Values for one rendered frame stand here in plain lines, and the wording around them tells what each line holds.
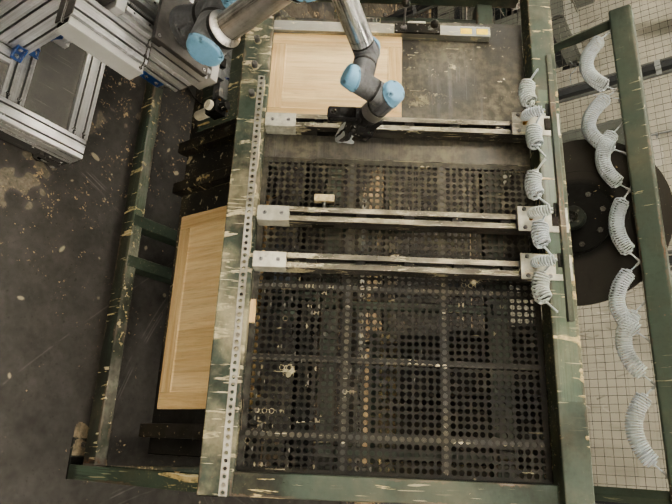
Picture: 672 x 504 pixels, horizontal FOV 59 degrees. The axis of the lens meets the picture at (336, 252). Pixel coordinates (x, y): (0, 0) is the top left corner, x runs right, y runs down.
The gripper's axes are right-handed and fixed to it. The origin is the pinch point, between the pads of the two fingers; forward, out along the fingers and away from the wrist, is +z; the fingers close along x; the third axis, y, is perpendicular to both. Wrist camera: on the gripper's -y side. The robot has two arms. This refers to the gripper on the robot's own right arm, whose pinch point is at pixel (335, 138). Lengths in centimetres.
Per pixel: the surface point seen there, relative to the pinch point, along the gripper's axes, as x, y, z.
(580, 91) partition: 162, 234, 79
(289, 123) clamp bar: 21.0, -6.0, 31.5
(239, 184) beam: -6.3, -19.9, 42.8
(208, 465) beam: -111, -16, 46
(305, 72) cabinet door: 50, 0, 34
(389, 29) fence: 73, 29, 14
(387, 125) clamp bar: 22.8, 29.1, 12.7
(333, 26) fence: 73, 7, 26
